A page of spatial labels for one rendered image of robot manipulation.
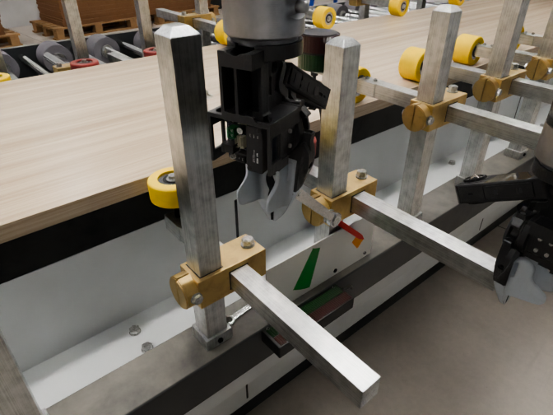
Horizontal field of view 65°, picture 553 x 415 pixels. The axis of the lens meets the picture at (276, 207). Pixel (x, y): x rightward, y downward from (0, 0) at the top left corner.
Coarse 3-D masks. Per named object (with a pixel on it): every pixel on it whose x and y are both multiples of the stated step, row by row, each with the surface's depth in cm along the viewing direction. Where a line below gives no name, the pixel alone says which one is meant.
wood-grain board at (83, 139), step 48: (480, 0) 237; (384, 48) 144; (528, 48) 144; (0, 96) 103; (48, 96) 103; (96, 96) 103; (144, 96) 103; (0, 144) 81; (48, 144) 81; (96, 144) 81; (144, 144) 81; (0, 192) 66; (48, 192) 66; (96, 192) 66; (144, 192) 71; (0, 240) 60
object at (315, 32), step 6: (306, 30) 63; (312, 30) 63; (318, 30) 63; (324, 30) 63; (330, 30) 63; (336, 30) 63; (318, 36) 60; (324, 36) 60; (312, 54) 62; (318, 54) 61; (324, 54) 62; (312, 72) 66; (318, 72) 63
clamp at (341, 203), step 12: (348, 180) 75; (360, 180) 75; (372, 180) 75; (312, 192) 73; (348, 192) 72; (360, 192) 74; (372, 192) 76; (324, 204) 70; (336, 204) 71; (348, 204) 73; (312, 216) 72; (348, 216) 75
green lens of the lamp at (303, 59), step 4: (300, 56) 63; (304, 56) 62; (308, 56) 62; (312, 56) 62; (316, 56) 61; (320, 56) 61; (324, 56) 61; (300, 60) 63; (304, 60) 62; (308, 60) 62; (312, 60) 62; (316, 60) 62; (320, 60) 62; (300, 64) 63; (304, 64) 63; (308, 64) 62; (312, 64) 62; (316, 64) 62; (320, 64) 62; (304, 68) 63; (308, 68) 63; (312, 68) 62; (316, 68) 62; (320, 68) 62
